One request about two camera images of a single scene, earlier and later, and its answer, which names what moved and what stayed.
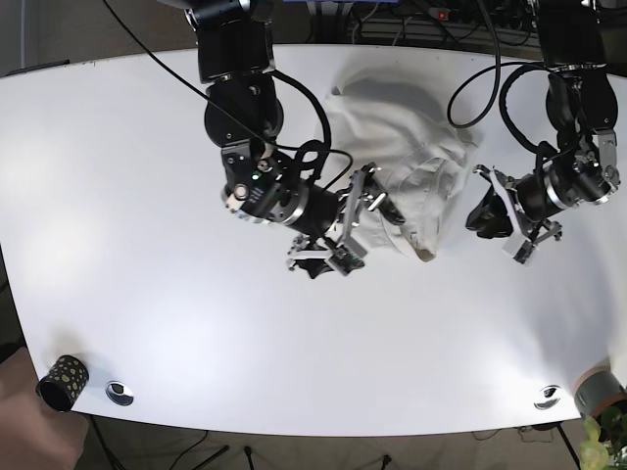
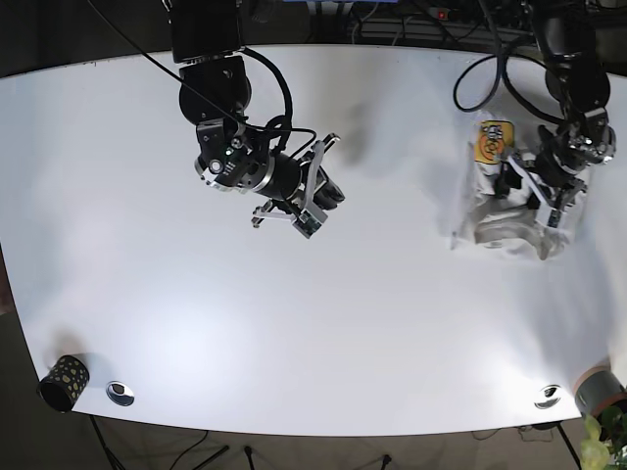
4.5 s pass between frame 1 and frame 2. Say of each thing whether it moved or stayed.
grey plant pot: stayed
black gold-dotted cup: stayed
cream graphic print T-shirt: moved
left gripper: moved
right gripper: moved
